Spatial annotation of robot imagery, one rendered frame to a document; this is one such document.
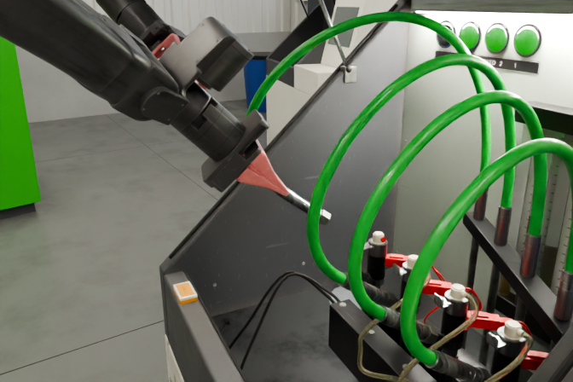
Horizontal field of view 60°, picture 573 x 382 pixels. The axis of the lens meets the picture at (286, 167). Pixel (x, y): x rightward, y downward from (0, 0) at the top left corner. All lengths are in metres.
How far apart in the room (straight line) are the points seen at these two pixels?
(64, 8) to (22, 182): 3.52
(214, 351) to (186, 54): 0.44
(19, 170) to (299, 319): 3.07
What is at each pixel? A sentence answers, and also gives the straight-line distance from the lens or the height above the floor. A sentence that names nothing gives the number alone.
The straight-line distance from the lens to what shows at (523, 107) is 0.60.
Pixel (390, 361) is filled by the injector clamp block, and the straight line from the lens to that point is 0.73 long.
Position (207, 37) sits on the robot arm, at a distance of 0.55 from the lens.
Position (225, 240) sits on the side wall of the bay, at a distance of 1.00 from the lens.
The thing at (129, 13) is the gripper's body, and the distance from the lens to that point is 0.80.
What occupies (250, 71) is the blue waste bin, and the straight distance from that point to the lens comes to 6.82.
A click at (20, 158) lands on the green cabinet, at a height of 0.42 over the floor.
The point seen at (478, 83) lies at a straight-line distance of 0.80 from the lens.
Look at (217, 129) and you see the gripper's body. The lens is 0.58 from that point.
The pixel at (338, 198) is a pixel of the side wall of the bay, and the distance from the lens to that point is 1.08.
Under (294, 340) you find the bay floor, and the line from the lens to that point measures 1.00.
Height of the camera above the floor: 1.44
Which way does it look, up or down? 18 degrees down
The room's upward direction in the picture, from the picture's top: straight up
